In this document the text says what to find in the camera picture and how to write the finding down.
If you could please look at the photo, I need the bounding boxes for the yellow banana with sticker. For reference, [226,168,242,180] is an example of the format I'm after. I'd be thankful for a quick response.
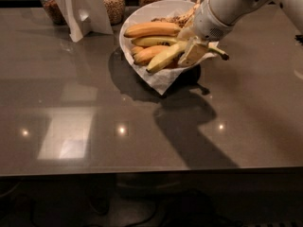
[131,36,178,46]

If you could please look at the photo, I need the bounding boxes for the black floor cable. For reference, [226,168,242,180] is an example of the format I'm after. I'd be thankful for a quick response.
[0,186,250,227]

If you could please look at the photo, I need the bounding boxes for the spotted overripe banana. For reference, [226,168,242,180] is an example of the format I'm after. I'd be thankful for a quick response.
[152,0,202,28]

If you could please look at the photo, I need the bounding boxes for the glass jar of grains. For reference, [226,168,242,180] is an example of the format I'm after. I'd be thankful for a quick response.
[103,0,125,26]

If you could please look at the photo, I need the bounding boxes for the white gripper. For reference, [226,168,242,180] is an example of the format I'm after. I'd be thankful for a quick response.
[177,0,233,67]

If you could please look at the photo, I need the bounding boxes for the white folded paper card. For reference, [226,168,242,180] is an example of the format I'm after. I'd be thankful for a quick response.
[55,0,113,43]

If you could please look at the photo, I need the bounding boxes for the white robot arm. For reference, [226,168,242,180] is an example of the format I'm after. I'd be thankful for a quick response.
[178,0,303,67]

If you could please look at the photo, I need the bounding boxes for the white bowl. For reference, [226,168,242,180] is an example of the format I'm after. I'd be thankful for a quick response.
[118,0,222,75]

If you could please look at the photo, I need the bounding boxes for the white paper napkin liner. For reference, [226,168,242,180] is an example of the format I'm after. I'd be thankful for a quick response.
[124,8,221,96]

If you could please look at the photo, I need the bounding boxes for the long yellow-green banana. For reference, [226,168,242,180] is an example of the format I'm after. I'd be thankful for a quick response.
[146,41,229,73]

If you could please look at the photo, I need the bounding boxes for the lower orange banana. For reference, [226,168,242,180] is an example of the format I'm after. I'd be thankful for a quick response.
[134,45,167,65]

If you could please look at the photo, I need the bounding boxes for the left glass jar of nuts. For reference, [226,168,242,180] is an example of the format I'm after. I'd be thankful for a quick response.
[40,0,66,26]

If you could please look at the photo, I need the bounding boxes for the top orange-yellow banana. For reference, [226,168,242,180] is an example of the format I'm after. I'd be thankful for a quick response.
[124,22,181,38]

